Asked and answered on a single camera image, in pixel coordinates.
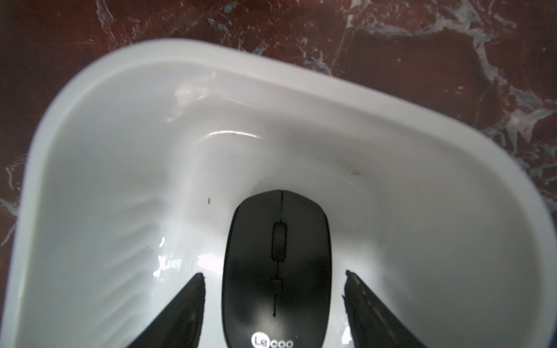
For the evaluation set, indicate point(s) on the black mouse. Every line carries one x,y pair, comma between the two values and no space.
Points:
277,273

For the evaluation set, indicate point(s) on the white storage box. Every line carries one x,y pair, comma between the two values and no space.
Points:
140,162

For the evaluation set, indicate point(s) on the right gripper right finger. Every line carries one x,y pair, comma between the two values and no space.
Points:
371,322

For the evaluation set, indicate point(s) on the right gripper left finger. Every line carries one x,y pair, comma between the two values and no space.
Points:
180,322

